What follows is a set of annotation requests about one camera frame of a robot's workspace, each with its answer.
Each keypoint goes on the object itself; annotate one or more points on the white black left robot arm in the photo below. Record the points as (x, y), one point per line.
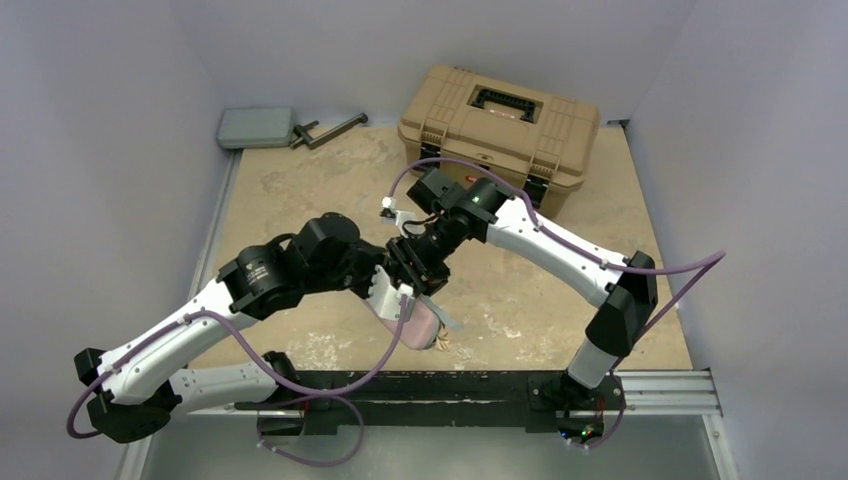
(134, 390)

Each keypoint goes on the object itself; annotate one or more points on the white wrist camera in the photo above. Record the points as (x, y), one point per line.
(391, 215)
(388, 302)

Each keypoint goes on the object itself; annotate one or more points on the pink umbrella case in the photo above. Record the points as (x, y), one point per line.
(427, 320)

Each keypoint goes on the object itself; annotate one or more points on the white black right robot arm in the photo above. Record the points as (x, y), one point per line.
(623, 289)

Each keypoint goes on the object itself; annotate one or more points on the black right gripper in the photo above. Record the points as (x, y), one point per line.
(411, 263)

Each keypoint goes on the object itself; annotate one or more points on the tan plastic toolbox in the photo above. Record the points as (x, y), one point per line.
(537, 141)

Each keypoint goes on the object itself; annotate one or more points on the beige umbrella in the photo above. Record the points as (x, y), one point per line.
(442, 342)

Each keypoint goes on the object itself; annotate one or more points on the aluminium frame rail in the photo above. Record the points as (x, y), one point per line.
(670, 392)

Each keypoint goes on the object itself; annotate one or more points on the dark metal clamp tool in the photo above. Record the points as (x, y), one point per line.
(302, 134)

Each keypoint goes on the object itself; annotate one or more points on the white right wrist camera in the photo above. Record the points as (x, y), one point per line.
(391, 215)

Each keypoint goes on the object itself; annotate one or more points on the grey flat box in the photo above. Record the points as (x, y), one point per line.
(252, 128)

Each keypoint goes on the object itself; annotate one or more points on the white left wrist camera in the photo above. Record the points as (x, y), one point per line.
(388, 302)

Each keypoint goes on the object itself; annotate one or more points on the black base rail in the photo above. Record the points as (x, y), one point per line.
(537, 401)

